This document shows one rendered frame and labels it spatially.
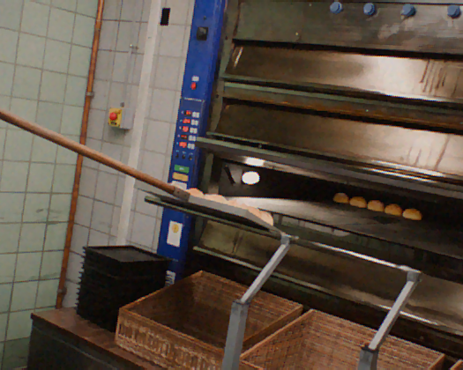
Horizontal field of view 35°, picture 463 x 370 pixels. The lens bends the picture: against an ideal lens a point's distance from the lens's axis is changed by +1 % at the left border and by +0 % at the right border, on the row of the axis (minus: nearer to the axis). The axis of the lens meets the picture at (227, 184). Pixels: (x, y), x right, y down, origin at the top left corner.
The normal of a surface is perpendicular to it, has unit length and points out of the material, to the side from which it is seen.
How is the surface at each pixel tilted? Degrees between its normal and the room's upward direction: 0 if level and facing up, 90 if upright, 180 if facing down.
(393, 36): 90
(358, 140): 70
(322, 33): 90
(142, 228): 90
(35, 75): 90
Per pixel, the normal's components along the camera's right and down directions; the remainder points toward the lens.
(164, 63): -0.62, -0.03
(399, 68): -0.54, -0.36
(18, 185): 0.77, 0.18
